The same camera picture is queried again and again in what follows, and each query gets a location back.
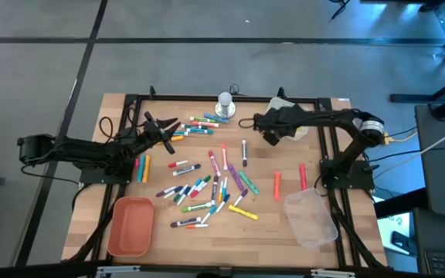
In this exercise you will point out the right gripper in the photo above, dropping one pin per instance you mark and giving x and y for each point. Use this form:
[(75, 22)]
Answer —
[(284, 121)]

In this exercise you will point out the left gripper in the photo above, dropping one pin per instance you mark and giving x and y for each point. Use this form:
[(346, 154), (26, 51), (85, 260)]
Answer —
[(153, 131)]

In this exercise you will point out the teal Expo marker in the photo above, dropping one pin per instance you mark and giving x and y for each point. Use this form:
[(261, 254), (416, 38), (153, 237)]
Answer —
[(180, 133), (199, 131), (193, 126)]

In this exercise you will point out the pink Expo marker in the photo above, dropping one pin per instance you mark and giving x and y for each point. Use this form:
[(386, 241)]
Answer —
[(214, 163)]

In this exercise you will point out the green chalk marker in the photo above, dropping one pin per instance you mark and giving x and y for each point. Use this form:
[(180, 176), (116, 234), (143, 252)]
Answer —
[(249, 183)]

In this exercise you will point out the orange chalk marker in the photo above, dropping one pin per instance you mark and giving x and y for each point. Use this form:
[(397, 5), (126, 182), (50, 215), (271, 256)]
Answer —
[(277, 186)]

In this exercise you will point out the green Expo marker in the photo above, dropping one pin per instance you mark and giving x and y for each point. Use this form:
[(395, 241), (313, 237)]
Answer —
[(196, 207), (203, 119)]

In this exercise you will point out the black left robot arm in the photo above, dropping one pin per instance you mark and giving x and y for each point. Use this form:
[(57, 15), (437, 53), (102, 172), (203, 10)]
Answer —
[(91, 150)]

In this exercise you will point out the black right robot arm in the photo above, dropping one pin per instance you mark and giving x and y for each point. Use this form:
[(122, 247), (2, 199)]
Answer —
[(330, 116)]

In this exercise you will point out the yellow thick marker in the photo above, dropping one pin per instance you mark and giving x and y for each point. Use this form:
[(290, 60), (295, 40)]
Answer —
[(178, 137)]

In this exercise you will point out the white translucent bin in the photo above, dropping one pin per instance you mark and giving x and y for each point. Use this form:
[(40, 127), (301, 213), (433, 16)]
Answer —
[(278, 103)]

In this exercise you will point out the orange Expo marker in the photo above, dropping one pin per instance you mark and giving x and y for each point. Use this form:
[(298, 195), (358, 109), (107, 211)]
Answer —
[(205, 124)]

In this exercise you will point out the small red cap marker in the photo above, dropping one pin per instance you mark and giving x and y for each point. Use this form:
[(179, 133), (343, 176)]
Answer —
[(196, 192), (178, 163)]

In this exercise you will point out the white light bulb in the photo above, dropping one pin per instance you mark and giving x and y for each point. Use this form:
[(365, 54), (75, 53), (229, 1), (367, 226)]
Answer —
[(225, 98)]

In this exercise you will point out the blue thick marker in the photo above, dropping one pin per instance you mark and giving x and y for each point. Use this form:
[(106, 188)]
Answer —
[(215, 118)]

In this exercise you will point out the dark blue Expo marker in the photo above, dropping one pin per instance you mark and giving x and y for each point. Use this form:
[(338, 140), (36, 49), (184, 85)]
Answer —
[(186, 170)]

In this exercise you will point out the pink chalk marker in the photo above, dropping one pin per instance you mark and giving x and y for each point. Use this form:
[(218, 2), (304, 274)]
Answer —
[(137, 162)]

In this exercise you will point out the teal chalk marker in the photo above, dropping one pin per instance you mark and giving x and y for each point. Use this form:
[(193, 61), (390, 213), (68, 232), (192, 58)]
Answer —
[(141, 168)]

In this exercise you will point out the pink slim marker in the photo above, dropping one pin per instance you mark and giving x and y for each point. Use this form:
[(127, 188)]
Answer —
[(225, 156)]

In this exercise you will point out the small purple cap marker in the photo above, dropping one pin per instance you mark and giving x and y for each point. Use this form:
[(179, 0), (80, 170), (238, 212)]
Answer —
[(165, 191), (240, 197)]

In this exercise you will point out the small green cap marker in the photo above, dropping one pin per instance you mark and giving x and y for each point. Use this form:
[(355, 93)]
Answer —
[(181, 193), (205, 181)]

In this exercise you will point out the small dark blue cap marker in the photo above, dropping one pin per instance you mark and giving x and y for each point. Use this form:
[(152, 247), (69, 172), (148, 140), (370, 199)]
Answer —
[(173, 192)]

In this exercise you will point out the small light blue cap marker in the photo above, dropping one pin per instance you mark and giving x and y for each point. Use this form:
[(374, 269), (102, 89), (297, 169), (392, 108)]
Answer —
[(195, 187), (208, 215), (225, 187)]

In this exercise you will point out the red chalk marker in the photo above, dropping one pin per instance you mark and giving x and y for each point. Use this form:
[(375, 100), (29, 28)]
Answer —
[(303, 177)]

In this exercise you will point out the small yellow cap marker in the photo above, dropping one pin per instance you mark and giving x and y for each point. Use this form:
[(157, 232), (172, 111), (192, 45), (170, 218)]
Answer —
[(220, 192)]

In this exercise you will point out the small orange cap marker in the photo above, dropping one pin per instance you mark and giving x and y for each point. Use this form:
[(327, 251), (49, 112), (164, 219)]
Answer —
[(197, 226)]

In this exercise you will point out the clear plastic bin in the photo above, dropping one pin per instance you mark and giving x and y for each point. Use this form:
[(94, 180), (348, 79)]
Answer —
[(309, 218)]

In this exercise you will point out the orange plastic bin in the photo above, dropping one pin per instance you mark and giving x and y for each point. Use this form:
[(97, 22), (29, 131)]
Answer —
[(131, 228)]

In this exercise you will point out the dark grey desk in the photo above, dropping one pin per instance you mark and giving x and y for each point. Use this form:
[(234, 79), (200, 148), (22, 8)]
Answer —
[(442, 173)]

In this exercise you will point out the black front crossbar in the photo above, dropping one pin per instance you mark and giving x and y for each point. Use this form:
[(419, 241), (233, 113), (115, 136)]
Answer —
[(33, 270)]

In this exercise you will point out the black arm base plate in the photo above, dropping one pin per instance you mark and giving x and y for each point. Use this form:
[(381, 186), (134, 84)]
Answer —
[(361, 177), (91, 177)]

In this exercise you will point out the silver bracket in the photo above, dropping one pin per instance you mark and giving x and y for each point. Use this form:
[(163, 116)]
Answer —
[(118, 269), (332, 273)]

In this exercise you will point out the black desk frame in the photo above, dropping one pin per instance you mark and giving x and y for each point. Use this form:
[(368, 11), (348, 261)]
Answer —
[(412, 98)]

